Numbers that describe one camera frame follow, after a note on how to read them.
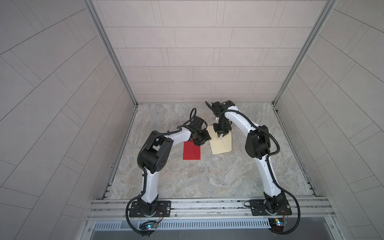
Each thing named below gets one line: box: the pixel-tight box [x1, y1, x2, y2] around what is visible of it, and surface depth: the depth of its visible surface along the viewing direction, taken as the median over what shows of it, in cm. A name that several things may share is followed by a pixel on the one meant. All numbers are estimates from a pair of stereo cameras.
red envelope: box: [183, 139, 201, 160], surface depth 91 cm
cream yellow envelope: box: [207, 124, 232, 155], surface depth 95 cm
